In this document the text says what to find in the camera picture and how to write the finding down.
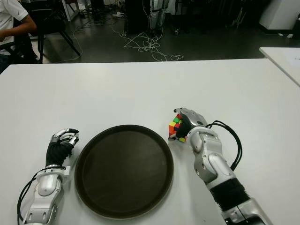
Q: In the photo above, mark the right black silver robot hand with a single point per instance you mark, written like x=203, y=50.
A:
x=189, y=122

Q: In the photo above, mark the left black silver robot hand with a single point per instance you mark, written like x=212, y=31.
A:
x=56, y=152

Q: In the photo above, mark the multicoloured Rubik's cube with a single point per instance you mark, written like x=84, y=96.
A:
x=174, y=125

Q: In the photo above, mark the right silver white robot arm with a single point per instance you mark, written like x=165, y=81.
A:
x=211, y=159

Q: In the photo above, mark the round dark brown plate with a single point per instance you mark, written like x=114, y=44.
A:
x=124, y=171

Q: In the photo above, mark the black armchair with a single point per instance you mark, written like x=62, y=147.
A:
x=25, y=50

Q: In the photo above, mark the white side table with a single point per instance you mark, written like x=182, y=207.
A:
x=281, y=61

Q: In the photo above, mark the black cabinet on casters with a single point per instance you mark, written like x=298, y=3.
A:
x=137, y=16

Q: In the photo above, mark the black chair with splayed legs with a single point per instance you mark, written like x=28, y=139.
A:
x=54, y=25

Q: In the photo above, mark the white power strip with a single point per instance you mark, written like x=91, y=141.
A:
x=117, y=15

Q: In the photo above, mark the small white floor scrap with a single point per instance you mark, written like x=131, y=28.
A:
x=290, y=35

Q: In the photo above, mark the white cabinet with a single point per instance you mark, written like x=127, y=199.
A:
x=279, y=14

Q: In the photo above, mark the seated person in white shirt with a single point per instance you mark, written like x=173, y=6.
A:
x=9, y=14

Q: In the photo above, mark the white table frame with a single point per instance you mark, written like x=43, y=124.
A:
x=72, y=11

